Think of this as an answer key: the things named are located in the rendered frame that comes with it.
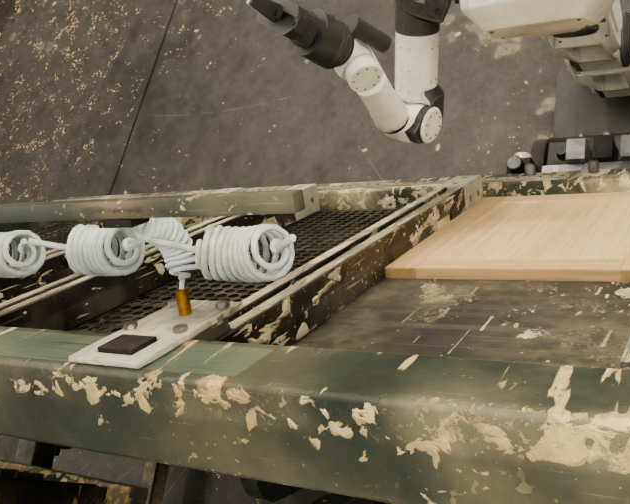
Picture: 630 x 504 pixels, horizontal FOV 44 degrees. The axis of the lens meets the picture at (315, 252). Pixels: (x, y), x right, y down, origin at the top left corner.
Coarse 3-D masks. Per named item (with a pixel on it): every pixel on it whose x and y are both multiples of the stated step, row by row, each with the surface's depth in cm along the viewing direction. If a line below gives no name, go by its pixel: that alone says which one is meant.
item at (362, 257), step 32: (448, 192) 163; (480, 192) 178; (128, 224) 83; (160, 224) 87; (384, 224) 142; (416, 224) 146; (192, 256) 93; (320, 256) 125; (352, 256) 123; (384, 256) 133; (288, 288) 110; (320, 288) 114; (352, 288) 123; (160, 320) 91; (192, 320) 89; (224, 320) 94; (256, 320) 100; (288, 320) 106; (320, 320) 114; (96, 352) 83; (160, 352) 81
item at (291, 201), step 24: (240, 192) 77; (264, 192) 74; (288, 192) 72; (0, 216) 93; (24, 216) 91; (48, 216) 89; (72, 216) 87; (96, 216) 85; (120, 216) 83; (144, 216) 82; (168, 216) 80; (192, 216) 78; (0, 240) 103; (24, 240) 98; (72, 240) 94; (96, 240) 92; (120, 240) 97; (144, 240) 88; (168, 240) 87; (216, 240) 85; (240, 240) 83; (264, 240) 88; (288, 240) 78; (0, 264) 102; (24, 264) 102; (72, 264) 94; (96, 264) 93; (120, 264) 92; (216, 264) 85; (240, 264) 83; (264, 264) 82; (288, 264) 85
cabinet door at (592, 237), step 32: (448, 224) 158; (480, 224) 155; (512, 224) 152; (544, 224) 148; (576, 224) 145; (608, 224) 141; (416, 256) 137; (448, 256) 135; (480, 256) 133; (512, 256) 130; (544, 256) 127; (576, 256) 125; (608, 256) 122
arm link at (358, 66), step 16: (352, 16) 140; (352, 32) 139; (368, 32) 140; (352, 48) 141; (368, 48) 144; (384, 48) 144; (320, 64) 141; (336, 64) 140; (352, 64) 142; (368, 64) 140; (352, 80) 142; (368, 80) 143
